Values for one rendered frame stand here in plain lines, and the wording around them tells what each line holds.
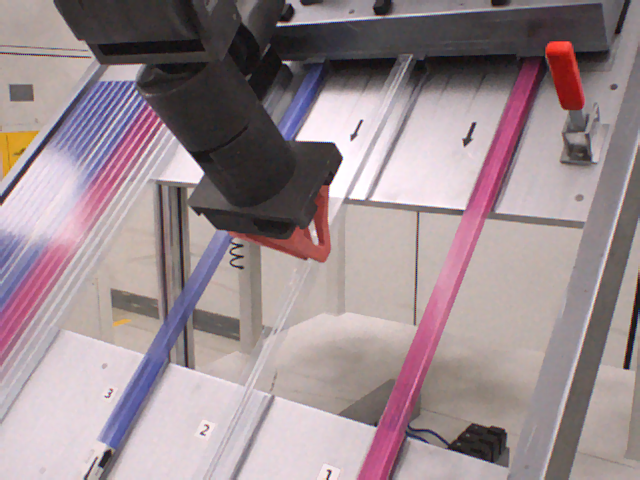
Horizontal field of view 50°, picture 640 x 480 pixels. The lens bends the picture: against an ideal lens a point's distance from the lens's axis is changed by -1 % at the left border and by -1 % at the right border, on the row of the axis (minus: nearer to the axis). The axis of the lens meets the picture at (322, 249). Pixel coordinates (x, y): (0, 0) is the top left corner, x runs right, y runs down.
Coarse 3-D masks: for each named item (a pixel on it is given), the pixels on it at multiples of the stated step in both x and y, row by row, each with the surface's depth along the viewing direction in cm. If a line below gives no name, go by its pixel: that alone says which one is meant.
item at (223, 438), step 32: (384, 96) 60; (384, 128) 59; (352, 160) 57; (352, 192) 56; (288, 288) 52; (288, 320) 51; (256, 352) 50; (256, 384) 49; (224, 416) 48; (224, 448) 47
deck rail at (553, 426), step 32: (608, 160) 48; (608, 192) 46; (608, 224) 45; (576, 256) 45; (608, 256) 44; (576, 288) 43; (608, 288) 45; (576, 320) 42; (608, 320) 47; (576, 352) 41; (544, 384) 41; (576, 384) 41; (544, 416) 39; (576, 416) 42; (544, 448) 38; (576, 448) 43
